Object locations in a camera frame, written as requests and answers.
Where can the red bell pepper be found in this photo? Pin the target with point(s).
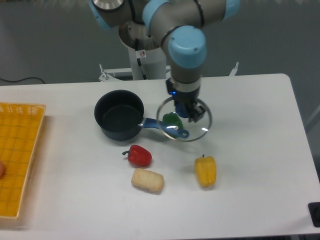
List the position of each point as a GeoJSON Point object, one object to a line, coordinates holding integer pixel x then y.
{"type": "Point", "coordinates": [138, 156]}

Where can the orange object in basket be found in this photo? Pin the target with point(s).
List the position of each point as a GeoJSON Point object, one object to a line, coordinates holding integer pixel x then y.
{"type": "Point", "coordinates": [2, 169]}

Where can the dark saucepan with blue handle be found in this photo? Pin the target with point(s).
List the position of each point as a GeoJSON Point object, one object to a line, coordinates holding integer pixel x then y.
{"type": "Point", "coordinates": [120, 115]}

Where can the white table leg bracket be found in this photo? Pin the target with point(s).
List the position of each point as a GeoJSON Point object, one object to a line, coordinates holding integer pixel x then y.
{"type": "Point", "coordinates": [234, 71]}

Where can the beige bread loaf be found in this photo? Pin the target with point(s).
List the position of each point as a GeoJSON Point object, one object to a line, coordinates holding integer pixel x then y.
{"type": "Point", "coordinates": [148, 180]}

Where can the black object at table edge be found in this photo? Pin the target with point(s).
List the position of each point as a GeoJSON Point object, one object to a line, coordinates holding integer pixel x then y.
{"type": "Point", "coordinates": [314, 210]}

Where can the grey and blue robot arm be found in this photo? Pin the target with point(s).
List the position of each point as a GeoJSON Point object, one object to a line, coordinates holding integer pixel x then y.
{"type": "Point", "coordinates": [176, 27]}

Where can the yellow woven basket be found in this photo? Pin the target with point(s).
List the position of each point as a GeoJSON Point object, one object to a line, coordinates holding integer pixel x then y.
{"type": "Point", "coordinates": [20, 127]}

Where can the yellow bell pepper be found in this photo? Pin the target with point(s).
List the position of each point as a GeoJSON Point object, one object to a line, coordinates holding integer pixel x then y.
{"type": "Point", "coordinates": [206, 170]}

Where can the green bell pepper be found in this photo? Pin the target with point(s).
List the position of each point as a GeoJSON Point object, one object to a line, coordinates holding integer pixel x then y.
{"type": "Point", "coordinates": [172, 119]}

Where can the glass lid with blue knob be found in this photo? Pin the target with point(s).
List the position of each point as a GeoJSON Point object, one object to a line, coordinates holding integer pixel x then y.
{"type": "Point", "coordinates": [192, 131]}

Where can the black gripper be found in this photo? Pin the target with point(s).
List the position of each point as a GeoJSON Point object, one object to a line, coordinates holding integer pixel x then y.
{"type": "Point", "coordinates": [185, 97]}

